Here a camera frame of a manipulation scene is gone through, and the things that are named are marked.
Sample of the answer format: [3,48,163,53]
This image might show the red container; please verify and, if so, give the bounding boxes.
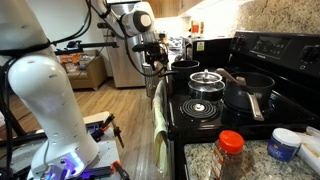
[190,20,201,35]

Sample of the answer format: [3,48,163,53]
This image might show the steel trash can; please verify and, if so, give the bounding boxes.
[142,62,159,99]

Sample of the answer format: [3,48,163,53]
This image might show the black stereo camera bar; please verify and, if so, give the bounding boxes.
[97,22,118,30]

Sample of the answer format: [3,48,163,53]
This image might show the blue jar with white lid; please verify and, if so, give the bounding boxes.
[266,127,302,163]

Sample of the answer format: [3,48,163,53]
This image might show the black appliance with yellow sticker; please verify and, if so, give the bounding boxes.
[190,37,234,68]

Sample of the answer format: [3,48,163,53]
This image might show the metal robot mounting table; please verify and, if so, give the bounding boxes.
[0,110,122,180]

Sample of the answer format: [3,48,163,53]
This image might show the dark saucepan with metal handle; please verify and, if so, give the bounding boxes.
[223,71,276,122]

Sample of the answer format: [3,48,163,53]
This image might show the white and yellow paper box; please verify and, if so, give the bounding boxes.
[296,125,320,174]

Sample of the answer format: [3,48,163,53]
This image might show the black pot with long handle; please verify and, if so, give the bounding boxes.
[159,59,201,84]

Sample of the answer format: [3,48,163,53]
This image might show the spice jar with red lid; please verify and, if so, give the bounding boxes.
[211,129,245,180]

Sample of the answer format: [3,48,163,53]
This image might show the glass lid with metal handle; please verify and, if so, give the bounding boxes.
[189,68,223,85]

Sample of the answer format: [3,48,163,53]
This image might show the pale yellow dish towel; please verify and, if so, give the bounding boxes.
[151,79,170,177]

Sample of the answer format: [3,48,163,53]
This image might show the plain light wood cabinet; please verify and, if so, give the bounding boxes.
[143,0,204,19]

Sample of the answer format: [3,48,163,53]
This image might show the black camera boom stand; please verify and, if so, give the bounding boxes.
[54,39,119,56]

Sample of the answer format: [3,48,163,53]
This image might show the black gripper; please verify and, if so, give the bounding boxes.
[146,49,170,77]

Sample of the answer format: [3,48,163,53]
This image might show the small steel pot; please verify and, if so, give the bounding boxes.
[187,84,226,102]

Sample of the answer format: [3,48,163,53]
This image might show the black electric stove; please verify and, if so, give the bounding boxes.
[165,30,320,180]

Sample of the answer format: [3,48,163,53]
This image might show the tan sofa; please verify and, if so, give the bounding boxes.
[59,49,108,93]

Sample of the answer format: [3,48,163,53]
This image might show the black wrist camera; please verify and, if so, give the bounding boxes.
[132,43,162,53]

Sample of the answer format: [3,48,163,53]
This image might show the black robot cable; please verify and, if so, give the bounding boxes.
[123,19,164,78]

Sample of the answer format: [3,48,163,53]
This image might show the stainless steel refrigerator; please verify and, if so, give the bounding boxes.
[105,1,148,89]

